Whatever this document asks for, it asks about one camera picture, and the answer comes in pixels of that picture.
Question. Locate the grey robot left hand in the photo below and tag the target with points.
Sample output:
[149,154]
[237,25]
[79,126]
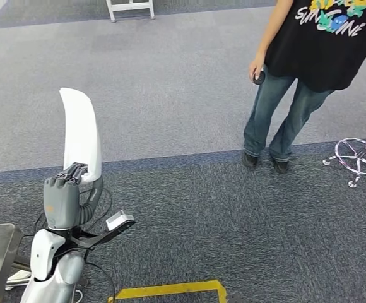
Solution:
[61,205]

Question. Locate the white curved plastic part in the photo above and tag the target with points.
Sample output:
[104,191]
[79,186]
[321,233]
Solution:
[81,129]

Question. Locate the black round remote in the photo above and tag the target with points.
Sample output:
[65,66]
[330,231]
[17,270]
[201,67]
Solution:
[259,78]

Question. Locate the black robot base tip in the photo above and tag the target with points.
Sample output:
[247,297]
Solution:
[233,299]

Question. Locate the white power strip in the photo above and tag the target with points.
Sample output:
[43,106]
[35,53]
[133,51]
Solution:
[19,278]

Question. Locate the person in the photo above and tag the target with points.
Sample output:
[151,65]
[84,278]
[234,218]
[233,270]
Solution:
[321,50]

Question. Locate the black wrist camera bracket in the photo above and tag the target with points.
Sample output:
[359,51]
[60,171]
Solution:
[100,238]

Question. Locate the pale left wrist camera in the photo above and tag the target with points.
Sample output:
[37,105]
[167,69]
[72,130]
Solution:
[120,220]

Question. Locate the white stand frame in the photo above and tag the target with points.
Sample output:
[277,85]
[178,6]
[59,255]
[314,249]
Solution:
[129,6]

